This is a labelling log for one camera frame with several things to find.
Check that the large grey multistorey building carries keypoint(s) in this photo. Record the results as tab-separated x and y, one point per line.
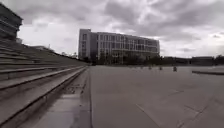
116	45

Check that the row of dark trees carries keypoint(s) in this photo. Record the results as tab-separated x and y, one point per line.
133	60

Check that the grey paved plaza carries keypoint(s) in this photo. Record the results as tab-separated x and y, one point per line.
133	96

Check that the person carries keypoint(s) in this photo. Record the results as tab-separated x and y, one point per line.
174	68

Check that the low long building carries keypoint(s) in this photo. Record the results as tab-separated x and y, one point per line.
200	60

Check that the wide grey stone steps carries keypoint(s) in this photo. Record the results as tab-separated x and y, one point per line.
23	80

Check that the raised low stone platform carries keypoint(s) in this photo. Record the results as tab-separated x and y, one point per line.
210	71

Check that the dark building with ledges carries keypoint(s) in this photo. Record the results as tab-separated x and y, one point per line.
8	25

